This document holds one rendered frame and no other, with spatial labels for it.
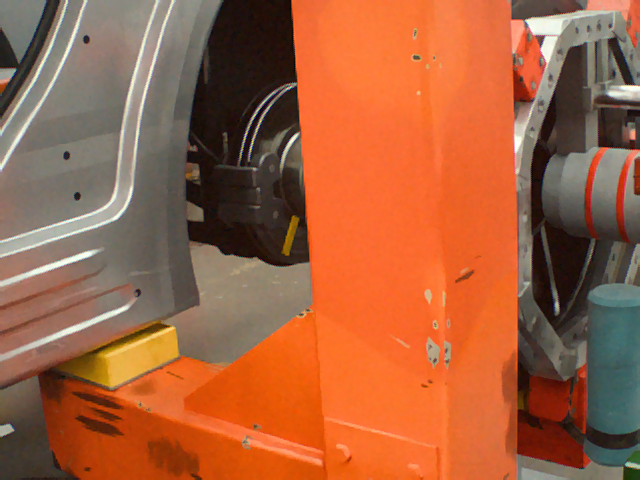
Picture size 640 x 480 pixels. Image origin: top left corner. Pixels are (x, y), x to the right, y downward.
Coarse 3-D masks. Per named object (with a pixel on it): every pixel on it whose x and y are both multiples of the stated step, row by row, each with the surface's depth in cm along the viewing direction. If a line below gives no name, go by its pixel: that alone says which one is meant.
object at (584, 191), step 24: (552, 168) 147; (576, 168) 144; (600, 168) 142; (624, 168) 139; (552, 192) 146; (576, 192) 143; (600, 192) 141; (624, 192) 138; (552, 216) 148; (576, 216) 144; (600, 216) 141; (624, 216) 139; (624, 240) 143
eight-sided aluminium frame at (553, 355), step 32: (544, 32) 133; (576, 32) 136; (608, 32) 146; (608, 64) 159; (544, 96) 130; (608, 256) 168; (544, 320) 138; (576, 320) 161; (544, 352) 139; (576, 352) 149
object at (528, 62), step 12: (516, 24) 124; (516, 36) 123; (528, 36) 124; (516, 48) 122; (528, 48) 124; (516, 60) 122; (528, 60) 125; (540, 60) 127; (516, 72) 123; (528, 72) 125; (540, 72) 128; (516, 84) 125; (528, 84) 125; (516, 96) 128; (528, 96) 126
